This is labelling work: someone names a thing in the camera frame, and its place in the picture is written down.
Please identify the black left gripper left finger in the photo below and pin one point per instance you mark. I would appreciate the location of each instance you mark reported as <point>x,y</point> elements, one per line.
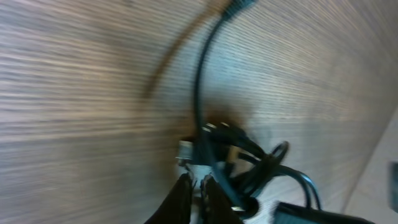
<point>176,207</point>

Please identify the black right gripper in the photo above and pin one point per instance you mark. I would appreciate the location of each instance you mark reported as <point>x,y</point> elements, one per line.
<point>286,213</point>

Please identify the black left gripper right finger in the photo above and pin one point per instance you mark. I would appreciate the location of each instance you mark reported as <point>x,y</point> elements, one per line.
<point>215,207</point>

